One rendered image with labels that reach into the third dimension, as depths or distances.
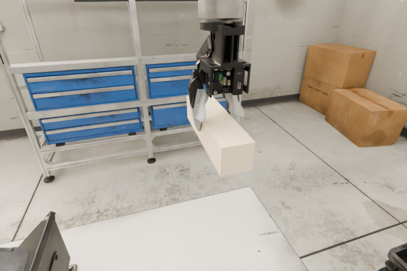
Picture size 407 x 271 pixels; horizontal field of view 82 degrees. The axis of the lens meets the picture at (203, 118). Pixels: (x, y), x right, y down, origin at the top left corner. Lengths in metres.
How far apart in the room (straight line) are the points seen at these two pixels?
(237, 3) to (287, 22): 2.90
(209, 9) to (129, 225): 0.66
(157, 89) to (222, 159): 1.57
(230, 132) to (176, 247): 0.43
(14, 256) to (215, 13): 0.55
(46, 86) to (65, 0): 1.01
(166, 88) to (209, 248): 1.42
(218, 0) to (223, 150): 0.23
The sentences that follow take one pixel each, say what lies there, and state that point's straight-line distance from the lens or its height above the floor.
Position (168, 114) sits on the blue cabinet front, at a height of 0.45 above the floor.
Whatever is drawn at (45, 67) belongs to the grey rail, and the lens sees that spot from 1.91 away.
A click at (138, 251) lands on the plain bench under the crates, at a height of 0.70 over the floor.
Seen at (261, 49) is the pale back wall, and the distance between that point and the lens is 3.16.
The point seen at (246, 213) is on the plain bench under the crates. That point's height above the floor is 0.70.
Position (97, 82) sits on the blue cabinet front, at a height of 0.78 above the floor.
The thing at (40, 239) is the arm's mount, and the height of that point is 0.90.
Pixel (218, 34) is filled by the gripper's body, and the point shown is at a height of 1.27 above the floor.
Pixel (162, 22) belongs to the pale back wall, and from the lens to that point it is 2.70.
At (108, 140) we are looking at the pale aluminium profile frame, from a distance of 2.08.
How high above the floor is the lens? 1.32
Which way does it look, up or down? 27 degrees down
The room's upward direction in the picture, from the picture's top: straight up
